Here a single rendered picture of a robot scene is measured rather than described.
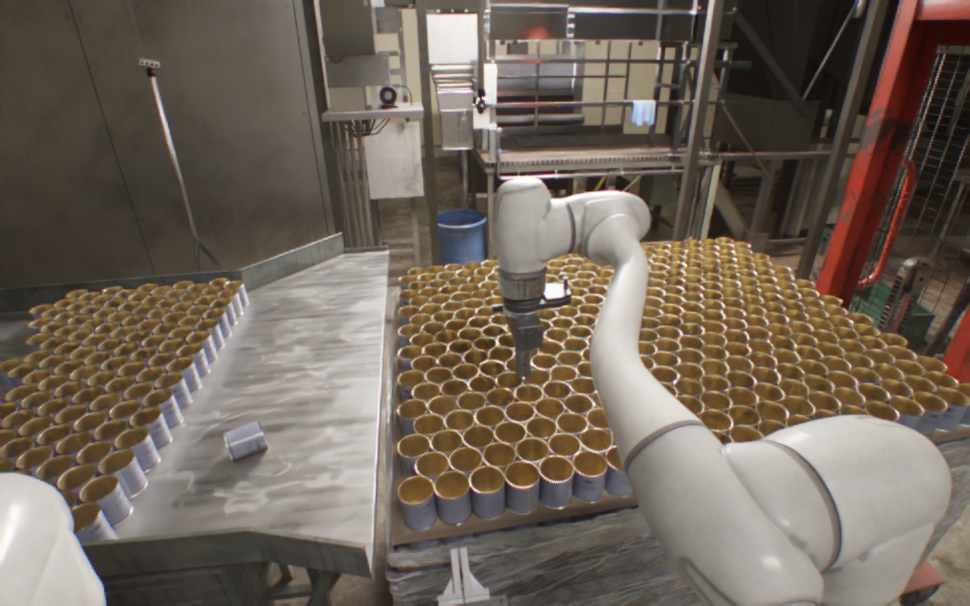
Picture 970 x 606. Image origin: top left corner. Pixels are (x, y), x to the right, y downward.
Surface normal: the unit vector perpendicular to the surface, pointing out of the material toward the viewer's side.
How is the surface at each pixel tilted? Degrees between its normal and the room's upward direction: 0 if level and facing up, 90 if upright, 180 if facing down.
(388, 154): 90
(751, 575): 45
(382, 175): 90
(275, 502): 0
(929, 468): 38
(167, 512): 0
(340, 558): 90
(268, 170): 90
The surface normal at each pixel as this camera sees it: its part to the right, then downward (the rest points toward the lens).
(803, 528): 0.20, -0.42
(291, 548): -0.14, 0.47
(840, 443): -0.02, -0.88
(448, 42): 0.15, 0.60
